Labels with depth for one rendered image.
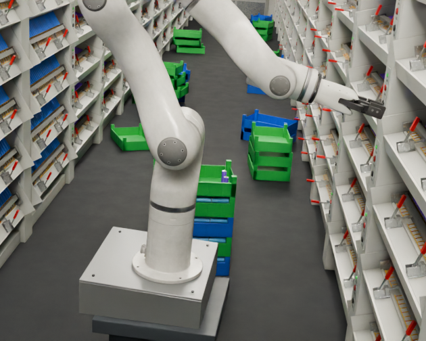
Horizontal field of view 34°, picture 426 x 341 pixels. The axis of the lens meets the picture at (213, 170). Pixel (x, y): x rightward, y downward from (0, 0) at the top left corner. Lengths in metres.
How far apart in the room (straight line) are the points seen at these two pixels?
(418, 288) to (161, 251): 0.66
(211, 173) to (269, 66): 1.21
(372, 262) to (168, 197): 0.64
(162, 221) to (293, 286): 0.99
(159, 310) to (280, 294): 0.87
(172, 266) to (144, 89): 0.47
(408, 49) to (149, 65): 0.66
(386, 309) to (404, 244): 0.21
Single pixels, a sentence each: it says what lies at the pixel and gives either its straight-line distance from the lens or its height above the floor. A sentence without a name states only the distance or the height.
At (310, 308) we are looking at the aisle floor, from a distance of 2.53.
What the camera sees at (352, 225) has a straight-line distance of 2.28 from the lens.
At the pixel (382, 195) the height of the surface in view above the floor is 0.58.
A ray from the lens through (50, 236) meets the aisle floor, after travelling 2.96.
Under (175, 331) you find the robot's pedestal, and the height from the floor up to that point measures 0.28.
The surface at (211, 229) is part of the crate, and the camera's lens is 2.59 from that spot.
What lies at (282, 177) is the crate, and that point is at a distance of 3.73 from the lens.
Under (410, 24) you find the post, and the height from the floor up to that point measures 1.04.
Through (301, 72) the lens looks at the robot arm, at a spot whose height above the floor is 0.94.
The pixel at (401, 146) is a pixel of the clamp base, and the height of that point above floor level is 0.77.
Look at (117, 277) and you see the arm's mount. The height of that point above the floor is 0.38.
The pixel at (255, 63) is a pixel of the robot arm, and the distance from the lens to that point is 1.56.
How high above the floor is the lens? 1.23
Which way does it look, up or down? 19 degrees down
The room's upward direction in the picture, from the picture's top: 4 degrees clockwise
